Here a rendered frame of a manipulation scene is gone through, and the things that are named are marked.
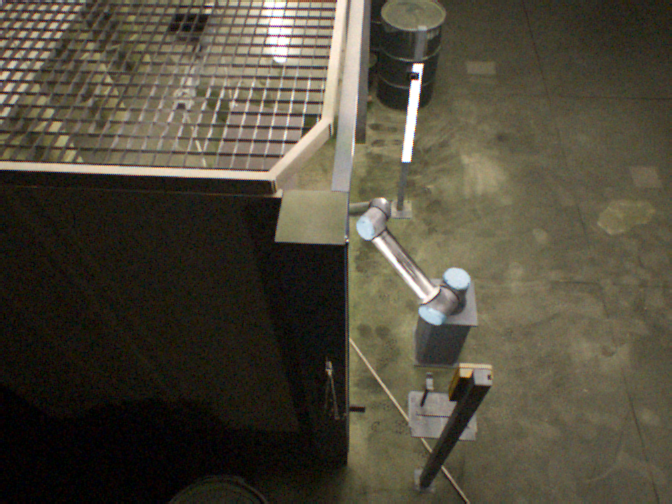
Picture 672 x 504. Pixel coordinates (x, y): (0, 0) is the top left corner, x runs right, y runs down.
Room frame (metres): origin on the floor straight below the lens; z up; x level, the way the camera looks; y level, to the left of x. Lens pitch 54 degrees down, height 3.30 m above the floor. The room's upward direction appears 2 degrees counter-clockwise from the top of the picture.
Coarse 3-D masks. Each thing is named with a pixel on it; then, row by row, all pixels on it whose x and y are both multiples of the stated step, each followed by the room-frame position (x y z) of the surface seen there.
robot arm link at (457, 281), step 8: (448, 272) 1.55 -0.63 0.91; (456, 272) 1.55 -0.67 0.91; (464, 272) 1.55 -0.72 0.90; (448, 280) 1.50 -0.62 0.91; (456, 280) 1.50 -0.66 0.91; (464, 280) 1.50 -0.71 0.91; (448, 288) 1.46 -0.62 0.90; (456, 288) 1.45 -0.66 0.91; (464, 288) 1.45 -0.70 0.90; (456, 296) 1.42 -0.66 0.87; (464, 296) 1.46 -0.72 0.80
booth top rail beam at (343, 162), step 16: (352, 0) 1.92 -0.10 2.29; (352, 16) 1.80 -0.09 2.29; (352, 32) 1.70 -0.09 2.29; (352, 48) 1.60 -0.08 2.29; (352, 64) 1.51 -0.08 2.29; (352, 80) 1.42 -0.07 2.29; (352, 96) 1.34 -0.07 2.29; (352, 112) 1.26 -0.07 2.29; (352, 128) 1.19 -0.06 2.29; (336, 144) 1.12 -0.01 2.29; (352, 144) 1.12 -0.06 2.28; (336, 160) 1.05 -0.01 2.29; (352, 160) 1.07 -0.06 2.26; (336, 176) 0.99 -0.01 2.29
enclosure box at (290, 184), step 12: (240, 108) 2.05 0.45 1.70; (252, 108) 2.06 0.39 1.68; (264, 108) 2.07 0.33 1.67; (240, 120) 1.96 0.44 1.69; (252, 120) 1.97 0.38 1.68; (264, 120) 1.98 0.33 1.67; (276, 120) 2.00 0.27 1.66; (300, 120) 2.02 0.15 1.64; (228, 132) 1.87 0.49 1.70; (252, 132) 1.89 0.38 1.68; (264, 132) 1.90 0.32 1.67; (276, 132) 1.91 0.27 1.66; (288, 132) 1.92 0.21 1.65; (228, 144) 1.79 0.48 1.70; (240, 144) 1.80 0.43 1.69; (264, 144) 1.82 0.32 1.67; (276, 144) 1.83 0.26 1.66; (288, 144) 1.84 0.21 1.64; (228, 156) 1.71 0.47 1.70; (240, 156) 1.72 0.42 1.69; (252, 168) 1.65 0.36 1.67; (264, 168) 1.66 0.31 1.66; (288, 180) 1.60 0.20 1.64
